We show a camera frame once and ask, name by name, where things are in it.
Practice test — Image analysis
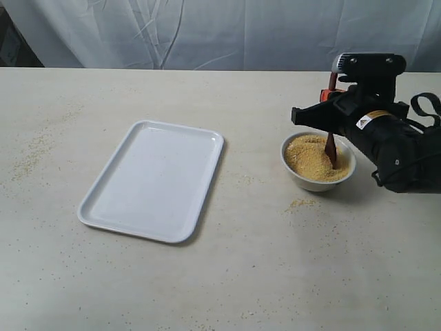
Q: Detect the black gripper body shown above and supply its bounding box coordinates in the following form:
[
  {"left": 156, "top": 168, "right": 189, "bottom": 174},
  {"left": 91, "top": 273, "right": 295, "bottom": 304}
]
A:
[{"left": 291, "top": 87, "right": 440, "bottom": 193}]

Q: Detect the dark red wooden spoon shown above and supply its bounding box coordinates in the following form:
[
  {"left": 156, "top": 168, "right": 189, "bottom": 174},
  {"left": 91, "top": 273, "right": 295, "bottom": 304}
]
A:
[{"left": 325, "top": 72, "right": 338, "bottom": 169}]

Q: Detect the white ceramic bowl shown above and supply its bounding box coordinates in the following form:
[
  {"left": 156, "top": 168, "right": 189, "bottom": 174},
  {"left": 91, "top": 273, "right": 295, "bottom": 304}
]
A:
[{"left": 280, "top": 132, "right": 356, "bottom": 192}]

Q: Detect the spilled millet pile on table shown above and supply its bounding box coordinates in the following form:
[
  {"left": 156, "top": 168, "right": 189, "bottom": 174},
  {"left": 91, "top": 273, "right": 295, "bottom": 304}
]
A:
[{"left": 284, "top": 199, "right": 317, "bottom": 214}]

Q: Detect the white backdrop curtain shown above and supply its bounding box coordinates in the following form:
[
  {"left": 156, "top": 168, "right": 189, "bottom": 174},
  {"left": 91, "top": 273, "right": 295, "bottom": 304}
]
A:
[{"left": 4, "top": 1, "right": 440, "bottom": 72}]

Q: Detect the white rectangular plastic tray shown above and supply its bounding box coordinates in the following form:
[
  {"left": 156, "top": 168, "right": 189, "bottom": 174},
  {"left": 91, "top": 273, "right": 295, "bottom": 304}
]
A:
[{"left": 77, "top": 120, "right": 224, "bottom": 243}]

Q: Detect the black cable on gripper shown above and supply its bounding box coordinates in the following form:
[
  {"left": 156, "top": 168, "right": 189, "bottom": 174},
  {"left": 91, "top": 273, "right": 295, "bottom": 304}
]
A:
[{"left": 371, "top": 93, "right": 441, "bottom": 187}]

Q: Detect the grey black camera on gripper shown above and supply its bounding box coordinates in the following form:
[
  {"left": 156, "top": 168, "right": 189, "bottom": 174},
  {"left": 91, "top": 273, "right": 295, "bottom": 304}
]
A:
[{"left": 331, "top": 52, "right": 407, "bottom": 103}]

